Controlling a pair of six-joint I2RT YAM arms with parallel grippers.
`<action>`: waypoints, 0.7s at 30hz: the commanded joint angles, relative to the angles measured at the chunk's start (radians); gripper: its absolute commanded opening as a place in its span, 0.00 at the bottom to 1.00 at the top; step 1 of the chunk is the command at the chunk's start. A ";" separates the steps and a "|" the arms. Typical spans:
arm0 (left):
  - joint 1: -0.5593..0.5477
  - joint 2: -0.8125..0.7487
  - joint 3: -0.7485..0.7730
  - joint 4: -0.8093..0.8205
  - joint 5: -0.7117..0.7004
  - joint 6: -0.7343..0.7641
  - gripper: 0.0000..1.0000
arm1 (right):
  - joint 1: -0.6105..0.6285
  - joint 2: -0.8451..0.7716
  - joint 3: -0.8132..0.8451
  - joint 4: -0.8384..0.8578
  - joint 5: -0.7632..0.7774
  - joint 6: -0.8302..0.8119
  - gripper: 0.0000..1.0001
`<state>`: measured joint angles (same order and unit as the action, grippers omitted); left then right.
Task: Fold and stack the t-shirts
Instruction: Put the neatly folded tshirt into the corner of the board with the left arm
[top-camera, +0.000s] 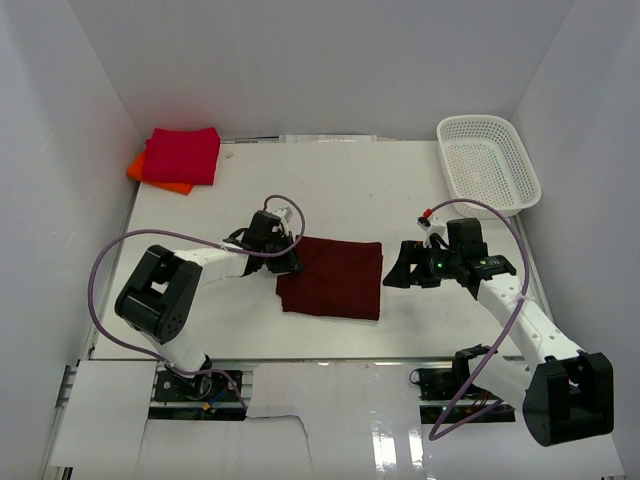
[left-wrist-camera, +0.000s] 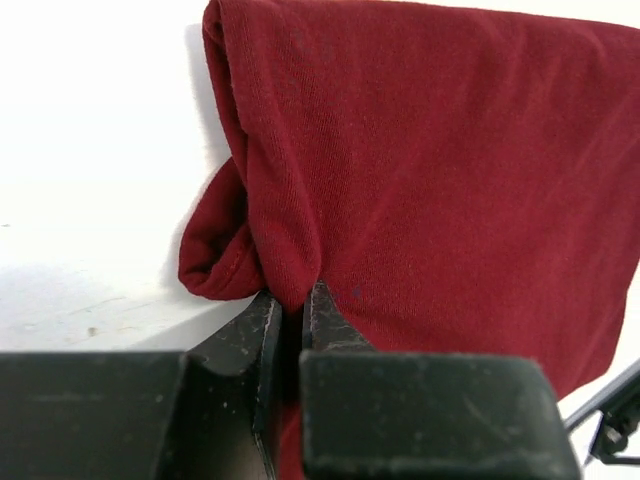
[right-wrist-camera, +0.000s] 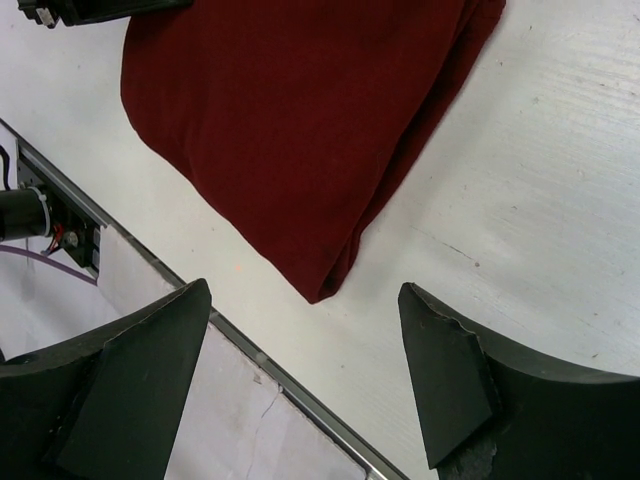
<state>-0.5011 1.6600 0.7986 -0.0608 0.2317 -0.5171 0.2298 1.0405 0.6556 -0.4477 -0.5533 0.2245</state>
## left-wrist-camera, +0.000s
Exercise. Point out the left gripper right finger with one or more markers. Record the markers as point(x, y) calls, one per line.
point(367, 414)

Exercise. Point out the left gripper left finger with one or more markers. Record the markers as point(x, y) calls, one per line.
point(208, 413)

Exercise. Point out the dark red t-shirt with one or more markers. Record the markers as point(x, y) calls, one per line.
point(462, 180)

